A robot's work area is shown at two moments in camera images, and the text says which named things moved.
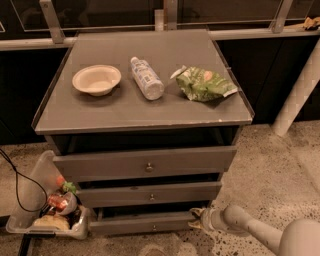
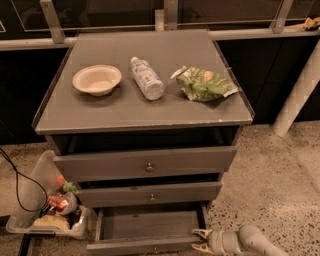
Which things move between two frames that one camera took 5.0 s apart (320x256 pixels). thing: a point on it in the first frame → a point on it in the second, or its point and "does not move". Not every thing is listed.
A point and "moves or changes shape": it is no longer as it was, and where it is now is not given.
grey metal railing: [164, 20] does not move
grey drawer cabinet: [147, 122] does not move
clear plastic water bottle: [147, 79] does not move
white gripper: [208, 219] → [215, 241]
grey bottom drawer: [142, 223] moves or changes shape
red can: [58, 202] does not move
